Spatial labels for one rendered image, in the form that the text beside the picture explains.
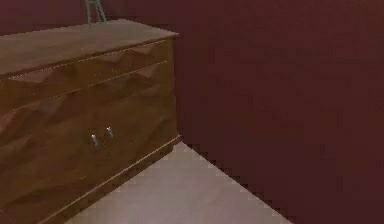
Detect brown wooden cupboard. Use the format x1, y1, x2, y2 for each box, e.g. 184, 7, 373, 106
0, 18, 183, 224

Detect green metal stand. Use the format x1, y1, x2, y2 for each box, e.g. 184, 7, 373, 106
85, 0, 108, 24

